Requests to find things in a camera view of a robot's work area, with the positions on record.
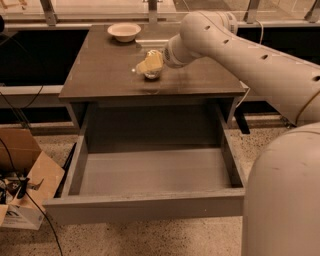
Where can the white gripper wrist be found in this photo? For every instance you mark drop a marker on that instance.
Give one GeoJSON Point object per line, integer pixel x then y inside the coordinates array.
{"type": "Point", "coordinates": [169, 55]}

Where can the crushed orange soda can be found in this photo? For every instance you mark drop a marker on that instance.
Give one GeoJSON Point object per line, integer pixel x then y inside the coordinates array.
{"type": "Point", "coordinates": [152, 74]}

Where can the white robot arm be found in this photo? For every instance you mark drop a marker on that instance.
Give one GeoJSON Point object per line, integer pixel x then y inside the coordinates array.
{"type": "Point", "coordinates": [282, 199]}

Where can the grey cabinet with glossy top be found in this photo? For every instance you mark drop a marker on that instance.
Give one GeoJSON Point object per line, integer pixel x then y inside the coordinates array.
{"type": "Point", "coordinates": [105, 95]}

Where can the open grey top drawer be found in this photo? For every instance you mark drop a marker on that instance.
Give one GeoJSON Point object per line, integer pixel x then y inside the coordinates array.
{"type": "Point", "coordinates": [149, 163]}

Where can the white paper bowl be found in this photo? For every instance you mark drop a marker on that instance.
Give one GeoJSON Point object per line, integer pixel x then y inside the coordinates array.
{"type": "Point", "coordinates": [124, 32]}

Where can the cardboard box with clutter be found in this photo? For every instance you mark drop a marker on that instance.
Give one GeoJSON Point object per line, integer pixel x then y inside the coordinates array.
{"type": "Point", "coordinates": [28, 177]}

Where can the metal window railing frame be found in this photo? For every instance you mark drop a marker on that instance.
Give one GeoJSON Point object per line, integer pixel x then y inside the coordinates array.
{"type": "Point", "coordinates": [157, 29]}

